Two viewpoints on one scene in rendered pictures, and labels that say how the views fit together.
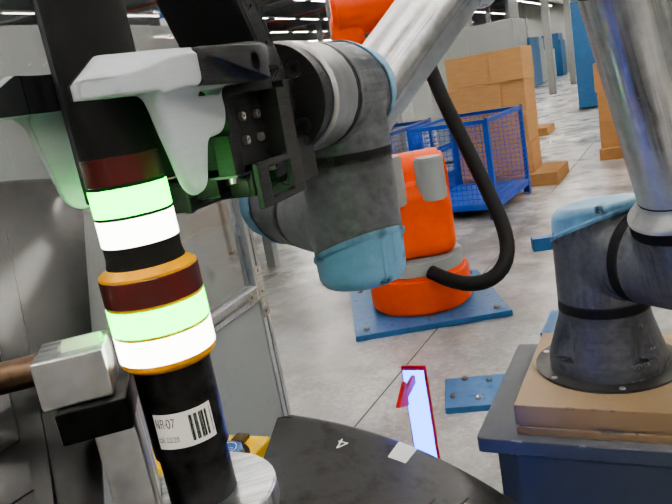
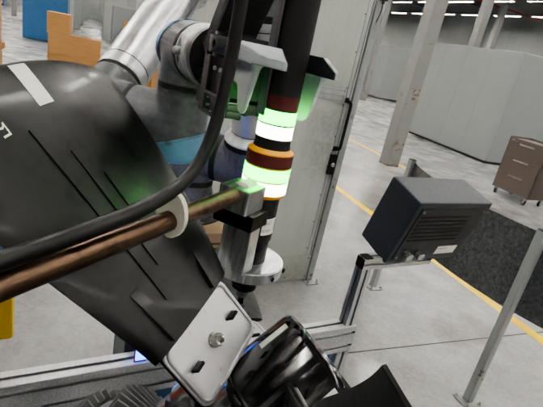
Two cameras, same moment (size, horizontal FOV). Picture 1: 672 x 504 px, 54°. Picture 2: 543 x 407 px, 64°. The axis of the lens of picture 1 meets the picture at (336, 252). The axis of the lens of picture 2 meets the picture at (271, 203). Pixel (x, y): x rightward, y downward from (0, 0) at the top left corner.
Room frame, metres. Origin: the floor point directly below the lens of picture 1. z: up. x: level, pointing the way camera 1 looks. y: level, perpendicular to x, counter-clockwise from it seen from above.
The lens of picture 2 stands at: (0.05, 0.40, 1.49)
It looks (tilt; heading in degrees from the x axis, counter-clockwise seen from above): 20 degrees down; 305
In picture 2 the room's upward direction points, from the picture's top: 12 degrees clockwise
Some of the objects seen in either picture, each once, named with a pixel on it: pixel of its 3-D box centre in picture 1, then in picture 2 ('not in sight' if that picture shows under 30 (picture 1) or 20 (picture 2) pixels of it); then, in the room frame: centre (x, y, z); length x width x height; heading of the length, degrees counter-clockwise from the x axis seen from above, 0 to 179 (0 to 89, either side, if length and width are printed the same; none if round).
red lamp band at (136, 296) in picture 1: (151, 282); (269, 156); (0.29, 0.08, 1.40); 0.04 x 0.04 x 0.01
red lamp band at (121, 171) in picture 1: (122, 167); (280, 101); (0.29, 0.08, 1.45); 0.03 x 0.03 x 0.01
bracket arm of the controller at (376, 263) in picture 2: not in sight; (395, 259); (0.37, -0.64, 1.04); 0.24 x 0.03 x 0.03; 67
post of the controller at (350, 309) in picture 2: not in sight; (355, 290); (0.41, -0.55, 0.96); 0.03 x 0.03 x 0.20; 67
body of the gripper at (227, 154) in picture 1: (239, 121); (233, 72); (0.39, 0.04, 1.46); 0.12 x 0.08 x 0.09; 157
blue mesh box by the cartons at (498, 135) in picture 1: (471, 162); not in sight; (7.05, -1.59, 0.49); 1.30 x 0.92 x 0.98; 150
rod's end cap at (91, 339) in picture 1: (86, 357); (245, 190); (0.28, 0.12, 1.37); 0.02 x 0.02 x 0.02; 12
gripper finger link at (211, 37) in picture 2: not in sight; (235, 49); (0.35, 0.09, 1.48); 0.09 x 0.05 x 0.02; 147
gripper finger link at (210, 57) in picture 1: (217, 69); not in sight; (0.33, 0.04, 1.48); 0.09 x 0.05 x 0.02; 167
